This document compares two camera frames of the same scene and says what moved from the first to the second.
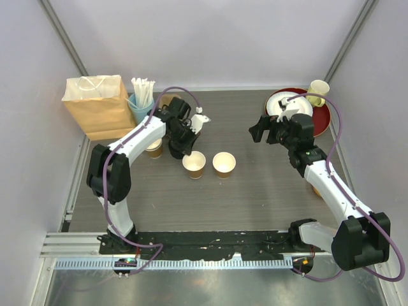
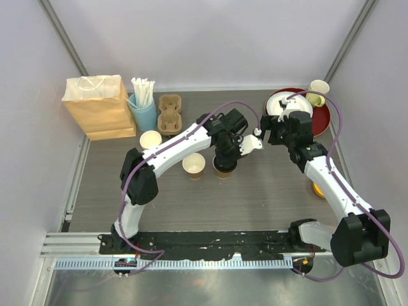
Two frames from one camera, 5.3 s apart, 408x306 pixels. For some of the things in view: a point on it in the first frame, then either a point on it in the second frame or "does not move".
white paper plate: x=303 y=103 does not move
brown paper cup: x=194 y=164 does not move
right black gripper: x=269 y=122 does not move
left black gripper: x=190 y=143 to x=227 y=162
